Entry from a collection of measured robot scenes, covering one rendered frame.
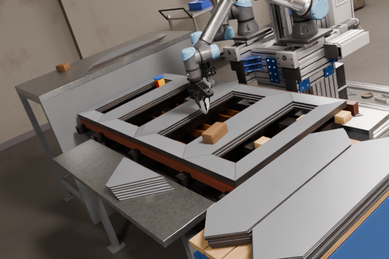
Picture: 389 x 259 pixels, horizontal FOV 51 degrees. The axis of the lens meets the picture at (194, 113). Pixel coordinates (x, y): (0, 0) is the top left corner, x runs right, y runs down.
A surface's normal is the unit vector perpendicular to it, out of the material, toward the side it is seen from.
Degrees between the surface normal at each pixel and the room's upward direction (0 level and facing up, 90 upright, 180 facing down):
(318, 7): 94
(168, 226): 0
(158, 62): 90
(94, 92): 90
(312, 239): 0
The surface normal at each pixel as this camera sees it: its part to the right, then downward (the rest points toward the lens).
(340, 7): 0.57, 0.18
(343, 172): -0.25, -0.89
